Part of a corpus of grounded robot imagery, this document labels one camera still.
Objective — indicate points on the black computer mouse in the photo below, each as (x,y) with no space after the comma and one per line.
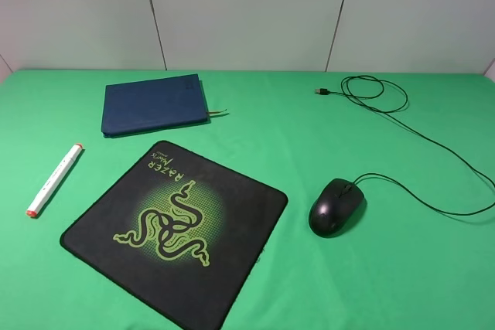
(334,207)

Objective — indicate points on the white marker pen orange caps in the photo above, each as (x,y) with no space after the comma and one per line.
(54,180)

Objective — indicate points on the blue hardcover notebook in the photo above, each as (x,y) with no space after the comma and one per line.
(152,105)

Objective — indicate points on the black green logo mouse pad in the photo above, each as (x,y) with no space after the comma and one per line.
(179,232)

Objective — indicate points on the green table cloth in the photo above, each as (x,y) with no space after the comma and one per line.
(418,254)

